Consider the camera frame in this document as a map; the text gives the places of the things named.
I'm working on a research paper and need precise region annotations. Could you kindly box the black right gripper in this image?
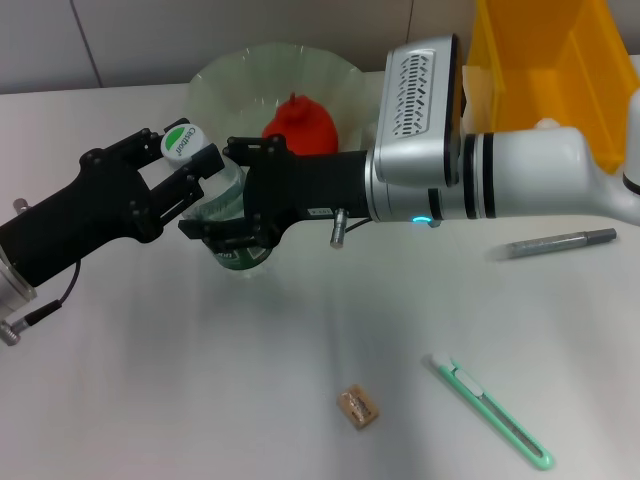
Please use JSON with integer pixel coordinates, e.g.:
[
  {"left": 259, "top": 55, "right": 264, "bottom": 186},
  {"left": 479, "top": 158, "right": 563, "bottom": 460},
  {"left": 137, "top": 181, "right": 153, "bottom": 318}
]
[{"left": 148, "top": 135, "right": 374, "bottom": 252}]

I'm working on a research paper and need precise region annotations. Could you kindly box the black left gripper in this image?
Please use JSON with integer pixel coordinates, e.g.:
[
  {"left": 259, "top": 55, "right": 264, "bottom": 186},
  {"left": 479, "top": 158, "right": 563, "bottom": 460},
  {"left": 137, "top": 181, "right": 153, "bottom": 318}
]
[{"left": 0, "top": 118, "right": 194, "bottom": 289}]

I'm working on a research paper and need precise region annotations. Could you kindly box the green utility knife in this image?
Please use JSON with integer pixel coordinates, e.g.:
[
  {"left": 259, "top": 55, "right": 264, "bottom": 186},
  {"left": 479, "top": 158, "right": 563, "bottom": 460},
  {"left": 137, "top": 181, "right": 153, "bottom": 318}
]
[{"left": 423, "top": 352, "right": 556, "bottom": 472}]

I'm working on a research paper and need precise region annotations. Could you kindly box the orange fruit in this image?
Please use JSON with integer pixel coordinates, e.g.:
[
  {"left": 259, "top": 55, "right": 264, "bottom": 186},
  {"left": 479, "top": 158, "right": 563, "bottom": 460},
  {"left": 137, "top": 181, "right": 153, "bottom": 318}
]
[{"left": 262, "top": 91, "right": 341, "bottom": 155}]

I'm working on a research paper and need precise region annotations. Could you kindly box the green glass fruit bowl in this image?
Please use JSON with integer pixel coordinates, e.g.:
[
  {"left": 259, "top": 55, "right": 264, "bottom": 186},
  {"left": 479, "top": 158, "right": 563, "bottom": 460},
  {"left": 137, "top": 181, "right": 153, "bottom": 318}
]
[{"left": 185, "top": 42, "right": 384, "bottom": 154}]

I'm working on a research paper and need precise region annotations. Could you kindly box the clear water bottle green label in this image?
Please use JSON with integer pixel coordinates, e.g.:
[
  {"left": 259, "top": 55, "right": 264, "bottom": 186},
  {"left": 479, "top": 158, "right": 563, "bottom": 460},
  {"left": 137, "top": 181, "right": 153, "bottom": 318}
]
[{"left": 159, "top": 125, "right": 275, "bottom": 280}]

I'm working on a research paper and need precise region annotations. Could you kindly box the tan eraser block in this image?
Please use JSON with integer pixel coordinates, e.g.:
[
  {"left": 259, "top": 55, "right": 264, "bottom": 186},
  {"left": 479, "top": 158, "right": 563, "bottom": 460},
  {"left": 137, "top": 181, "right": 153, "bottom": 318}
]
[{"left": 335, "top": 383, "right": 380, "bottom": 430}]

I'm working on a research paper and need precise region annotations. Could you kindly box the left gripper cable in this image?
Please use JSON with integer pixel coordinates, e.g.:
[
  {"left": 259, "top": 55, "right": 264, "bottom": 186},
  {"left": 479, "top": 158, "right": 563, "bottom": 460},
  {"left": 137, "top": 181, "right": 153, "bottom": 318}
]
[{"left": 22, "top": 259, "right": 84, "bottom": 326}]

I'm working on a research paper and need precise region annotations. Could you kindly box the grey marker pen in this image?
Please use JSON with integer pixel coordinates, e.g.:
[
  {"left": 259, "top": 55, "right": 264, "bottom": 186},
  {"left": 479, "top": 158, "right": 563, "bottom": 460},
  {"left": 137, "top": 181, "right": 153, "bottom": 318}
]
[{"left": 487, "top": 227, "right": 619, "bottom": 261}]

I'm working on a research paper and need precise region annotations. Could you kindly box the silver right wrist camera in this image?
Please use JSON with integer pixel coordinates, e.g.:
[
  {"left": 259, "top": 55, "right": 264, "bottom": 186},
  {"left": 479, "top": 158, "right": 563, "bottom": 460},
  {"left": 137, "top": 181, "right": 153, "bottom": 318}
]
[{"left": 373, "top": 33, "right": 470, "bottom": 190}]

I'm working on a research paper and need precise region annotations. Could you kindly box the yellow plastic bin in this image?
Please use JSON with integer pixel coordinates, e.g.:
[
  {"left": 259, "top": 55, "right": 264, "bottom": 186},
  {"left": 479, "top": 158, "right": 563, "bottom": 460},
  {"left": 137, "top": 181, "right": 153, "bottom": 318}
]
[{"left": 464, "top": 0, "right": 640, "bottom": 174}]

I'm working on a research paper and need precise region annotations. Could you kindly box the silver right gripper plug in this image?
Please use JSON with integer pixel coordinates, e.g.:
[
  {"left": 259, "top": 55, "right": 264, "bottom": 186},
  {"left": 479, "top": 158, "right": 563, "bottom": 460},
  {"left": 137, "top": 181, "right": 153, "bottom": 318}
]
[{"left": 329, "top": 208, "right": 349, "bottom": 250}]

